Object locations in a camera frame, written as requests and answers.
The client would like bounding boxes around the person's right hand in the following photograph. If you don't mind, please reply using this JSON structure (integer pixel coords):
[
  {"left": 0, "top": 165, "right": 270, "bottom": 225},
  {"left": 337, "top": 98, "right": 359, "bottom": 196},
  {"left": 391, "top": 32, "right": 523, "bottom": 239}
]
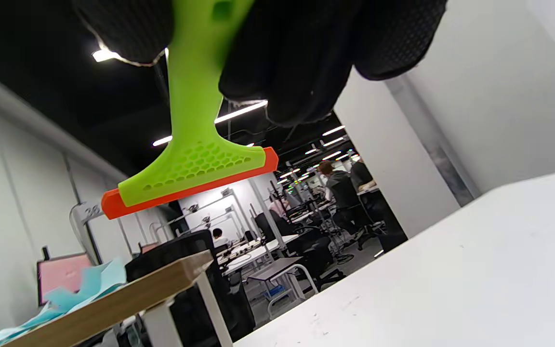
[{"left": 72, "top": 0, "right": 448, "bottom": 128}]

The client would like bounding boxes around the green squeegee with orange blade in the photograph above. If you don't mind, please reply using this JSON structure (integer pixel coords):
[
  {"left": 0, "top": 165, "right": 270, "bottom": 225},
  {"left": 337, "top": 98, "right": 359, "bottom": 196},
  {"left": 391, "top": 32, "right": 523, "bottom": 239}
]
[{"left": 102, "top": 0, "right": 279, "bottom": 220}]

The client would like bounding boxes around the long ceiling light strip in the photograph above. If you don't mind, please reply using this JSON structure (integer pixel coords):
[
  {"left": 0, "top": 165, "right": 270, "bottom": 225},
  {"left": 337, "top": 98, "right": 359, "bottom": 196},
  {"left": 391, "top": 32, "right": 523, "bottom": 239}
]
[{"left": 152, "top": 100, "right": 268, "bottom": 147}]

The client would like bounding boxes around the black office chair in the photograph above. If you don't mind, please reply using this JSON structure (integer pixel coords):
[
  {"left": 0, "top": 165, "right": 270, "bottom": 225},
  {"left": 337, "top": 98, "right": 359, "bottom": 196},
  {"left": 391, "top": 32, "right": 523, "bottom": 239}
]
[
  {"left": 254, "top": 211, "right": 345, "bottom": 285},
  {"left": 125, "top": 229, "right": 257, "bottom": 344}
]

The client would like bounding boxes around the bright ceiling light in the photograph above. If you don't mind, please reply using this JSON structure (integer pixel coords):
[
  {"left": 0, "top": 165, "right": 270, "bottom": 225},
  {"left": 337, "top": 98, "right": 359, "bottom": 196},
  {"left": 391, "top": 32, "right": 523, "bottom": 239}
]
[{"left": 92, "top": 46, "right": 123, "bottom": 63}]

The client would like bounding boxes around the small white desk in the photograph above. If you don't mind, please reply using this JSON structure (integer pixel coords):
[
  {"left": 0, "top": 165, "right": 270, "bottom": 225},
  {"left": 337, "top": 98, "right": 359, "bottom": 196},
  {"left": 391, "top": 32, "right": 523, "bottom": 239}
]
[{"left": 248, "top": 257, "right": 319, "bottom": 316}]

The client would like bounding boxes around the white rounded sign board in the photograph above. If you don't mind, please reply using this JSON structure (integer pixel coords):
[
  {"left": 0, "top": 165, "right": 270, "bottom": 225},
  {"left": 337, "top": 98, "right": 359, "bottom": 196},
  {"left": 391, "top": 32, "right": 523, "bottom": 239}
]
[{"left": 69, "top": 202, "right": 106, "bottom": 265}]

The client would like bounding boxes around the white table leg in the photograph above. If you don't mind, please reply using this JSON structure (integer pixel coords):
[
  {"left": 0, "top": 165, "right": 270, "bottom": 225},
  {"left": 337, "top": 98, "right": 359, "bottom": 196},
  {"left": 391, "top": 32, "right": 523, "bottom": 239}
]
[{"left": 142, "top": 271, "right": 233, "bottom": 347}]

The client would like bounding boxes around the wooden table board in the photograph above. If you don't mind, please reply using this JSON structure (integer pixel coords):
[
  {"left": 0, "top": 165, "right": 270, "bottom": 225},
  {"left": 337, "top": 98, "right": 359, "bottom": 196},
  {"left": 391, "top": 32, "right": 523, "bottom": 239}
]
[{"left": 0, "top": 250, "right": 215, "bottom": 347}]

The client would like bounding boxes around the pile of light blue cloths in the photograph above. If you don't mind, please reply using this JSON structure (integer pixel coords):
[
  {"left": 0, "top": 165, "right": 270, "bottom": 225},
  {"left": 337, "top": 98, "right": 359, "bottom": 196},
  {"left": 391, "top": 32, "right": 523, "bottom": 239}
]
[{"left": 0, "top": 258, "right": 128, "bottom": 347}]

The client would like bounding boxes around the monitor with pink screen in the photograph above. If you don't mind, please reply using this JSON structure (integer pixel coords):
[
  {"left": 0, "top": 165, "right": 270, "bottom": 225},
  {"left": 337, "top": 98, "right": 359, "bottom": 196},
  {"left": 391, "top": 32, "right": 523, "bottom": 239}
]
[{"left": 37, "top": 253, "right": 97, "bottom": 307}]

